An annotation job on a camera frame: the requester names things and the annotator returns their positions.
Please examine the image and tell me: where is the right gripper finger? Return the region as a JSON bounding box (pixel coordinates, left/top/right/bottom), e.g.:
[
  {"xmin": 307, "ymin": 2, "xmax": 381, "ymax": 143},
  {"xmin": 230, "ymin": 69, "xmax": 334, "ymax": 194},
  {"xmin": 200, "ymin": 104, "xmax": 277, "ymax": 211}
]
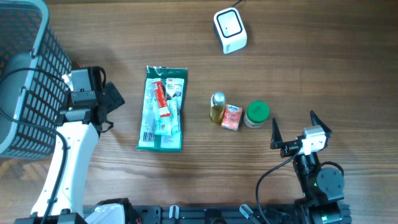
[
  {"xmin": 270, "ymin": 118, "xmax": 284, "ymax": 149},
  {"xmin": 310, "ymin": 110, "xmax": 332, "ymax": 137}
]

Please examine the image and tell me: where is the green lid white jar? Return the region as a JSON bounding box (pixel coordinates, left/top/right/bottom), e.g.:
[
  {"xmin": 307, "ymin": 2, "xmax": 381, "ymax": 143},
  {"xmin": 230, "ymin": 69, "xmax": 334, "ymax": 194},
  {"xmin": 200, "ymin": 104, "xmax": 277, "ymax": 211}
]
[{"xmin": 244, "ymin": 101, "xmax": 270, "ymax": 129}]

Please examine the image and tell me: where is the red Kleenex tissue pack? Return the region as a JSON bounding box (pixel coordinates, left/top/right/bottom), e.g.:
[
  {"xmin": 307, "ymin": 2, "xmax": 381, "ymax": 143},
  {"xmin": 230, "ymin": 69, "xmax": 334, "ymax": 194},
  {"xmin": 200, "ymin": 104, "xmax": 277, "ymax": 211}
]
[{"xmin": 221, "ymin": 104, "xmax": 243, "ymax": 131}]

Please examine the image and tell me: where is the yellow liquid bottle silver cap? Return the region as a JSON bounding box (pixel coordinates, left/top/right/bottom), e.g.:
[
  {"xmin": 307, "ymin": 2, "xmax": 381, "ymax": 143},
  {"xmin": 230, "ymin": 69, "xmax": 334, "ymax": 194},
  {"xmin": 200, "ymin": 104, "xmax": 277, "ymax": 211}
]
[{"xmin": 210, "ymin": 92, "xmax": 226, "ymax": 124}]

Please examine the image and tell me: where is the green 3M product package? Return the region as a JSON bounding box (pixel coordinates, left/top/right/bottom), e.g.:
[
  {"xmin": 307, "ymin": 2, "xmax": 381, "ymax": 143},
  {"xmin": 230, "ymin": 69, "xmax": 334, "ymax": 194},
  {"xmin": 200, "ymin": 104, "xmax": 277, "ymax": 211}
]
[{"xmin": 137, "ymin": 66, "xmax": 188, "ymax": 152}]

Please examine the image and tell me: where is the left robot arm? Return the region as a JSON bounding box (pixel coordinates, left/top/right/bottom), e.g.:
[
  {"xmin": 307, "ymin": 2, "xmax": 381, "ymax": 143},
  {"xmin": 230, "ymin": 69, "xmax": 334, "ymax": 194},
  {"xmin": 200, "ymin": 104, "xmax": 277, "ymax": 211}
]
[{"xmin": 16, "ymin": 67, "xmax": 124, "ymax": 223}]

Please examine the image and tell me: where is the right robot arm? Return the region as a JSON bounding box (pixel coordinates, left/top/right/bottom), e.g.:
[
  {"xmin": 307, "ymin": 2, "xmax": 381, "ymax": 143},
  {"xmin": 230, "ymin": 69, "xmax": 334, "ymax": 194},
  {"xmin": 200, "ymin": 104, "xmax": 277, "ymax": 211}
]
[{"xmin": 271, "ymin": 111, "xmax": 346, "ymax": 223}]

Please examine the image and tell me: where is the white barcode scanner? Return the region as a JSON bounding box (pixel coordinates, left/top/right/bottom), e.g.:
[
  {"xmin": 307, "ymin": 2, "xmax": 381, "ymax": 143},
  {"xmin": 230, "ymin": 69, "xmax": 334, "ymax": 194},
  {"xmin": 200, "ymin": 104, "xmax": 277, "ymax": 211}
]
[{"xmin": 213, "ymin": 7, "xmax": 248, "ymax": 54}]

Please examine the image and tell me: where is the grey plastic mesh basket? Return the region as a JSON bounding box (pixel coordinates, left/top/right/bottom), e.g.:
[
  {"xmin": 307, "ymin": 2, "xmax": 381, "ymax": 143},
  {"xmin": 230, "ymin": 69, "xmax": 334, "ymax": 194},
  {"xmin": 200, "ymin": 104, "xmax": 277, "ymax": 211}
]
[{"xmin": 1, "ymin": 1, "xmax": 72, "ymax": 159}]

